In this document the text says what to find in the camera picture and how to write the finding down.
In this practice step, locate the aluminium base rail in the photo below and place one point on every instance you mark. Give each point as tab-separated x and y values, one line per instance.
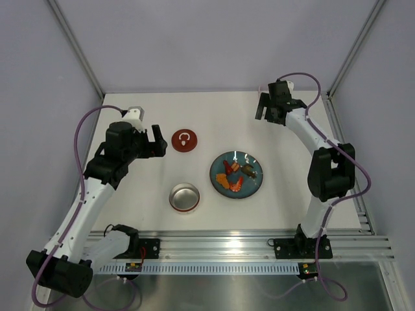
245	245

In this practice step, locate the right side aluminium rail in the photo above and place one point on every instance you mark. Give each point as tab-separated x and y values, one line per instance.
349	166

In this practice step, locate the right aluminium frame post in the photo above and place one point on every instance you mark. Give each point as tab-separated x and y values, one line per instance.
352	54

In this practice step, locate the right black mount plate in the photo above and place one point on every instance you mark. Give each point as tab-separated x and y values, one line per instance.
288	248

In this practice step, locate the blue ceramic plate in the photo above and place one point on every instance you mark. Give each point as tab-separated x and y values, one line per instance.
250	186

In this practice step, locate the dark green seaweed piece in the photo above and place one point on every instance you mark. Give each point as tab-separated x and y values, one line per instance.
247	169

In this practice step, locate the red round lid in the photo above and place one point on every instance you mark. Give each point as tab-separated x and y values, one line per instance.
184	140

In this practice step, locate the slotted white cable duct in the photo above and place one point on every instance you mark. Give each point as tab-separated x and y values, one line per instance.
200	268

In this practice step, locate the aluminium frame post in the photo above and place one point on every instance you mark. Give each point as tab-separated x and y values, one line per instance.
69	35
352	54

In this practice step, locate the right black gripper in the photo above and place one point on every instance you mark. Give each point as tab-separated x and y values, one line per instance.
265	102

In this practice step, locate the orange fried food piece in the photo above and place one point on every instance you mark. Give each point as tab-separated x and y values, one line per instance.
222	180

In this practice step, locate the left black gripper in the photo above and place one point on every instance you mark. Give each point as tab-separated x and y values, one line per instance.
152	149

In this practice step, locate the round steel lunch box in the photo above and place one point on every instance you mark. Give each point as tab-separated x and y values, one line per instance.
184	198

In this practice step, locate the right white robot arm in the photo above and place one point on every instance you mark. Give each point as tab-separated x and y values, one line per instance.
331	173

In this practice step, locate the left aluminium frame post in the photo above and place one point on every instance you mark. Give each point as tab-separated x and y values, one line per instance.
69	35

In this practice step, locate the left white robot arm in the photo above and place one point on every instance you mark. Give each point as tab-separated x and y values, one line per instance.
65	264

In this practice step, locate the left black mount plate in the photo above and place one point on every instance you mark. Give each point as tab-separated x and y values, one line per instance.
149	248

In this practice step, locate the black mount plate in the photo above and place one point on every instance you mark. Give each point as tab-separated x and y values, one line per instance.
288	248
149	248

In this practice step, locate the red white shrimp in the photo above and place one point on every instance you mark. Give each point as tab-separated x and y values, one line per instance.
236	187

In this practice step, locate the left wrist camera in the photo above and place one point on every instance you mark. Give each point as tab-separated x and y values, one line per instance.
134	116

